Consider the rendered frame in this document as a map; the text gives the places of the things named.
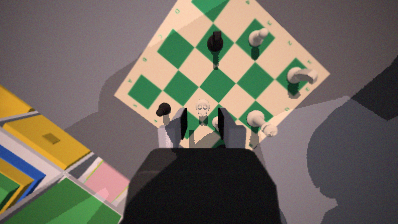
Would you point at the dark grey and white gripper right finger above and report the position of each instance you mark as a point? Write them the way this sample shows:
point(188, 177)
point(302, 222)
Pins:
point(234, 135)

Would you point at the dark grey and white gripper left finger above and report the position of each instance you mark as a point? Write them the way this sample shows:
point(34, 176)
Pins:
point(170, 136)

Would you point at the green and cream chessboard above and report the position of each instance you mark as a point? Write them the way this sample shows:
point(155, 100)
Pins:
point(178, 68)

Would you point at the white pawn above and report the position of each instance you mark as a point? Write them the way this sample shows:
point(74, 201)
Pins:
point(256, 38)
point(215, 122)

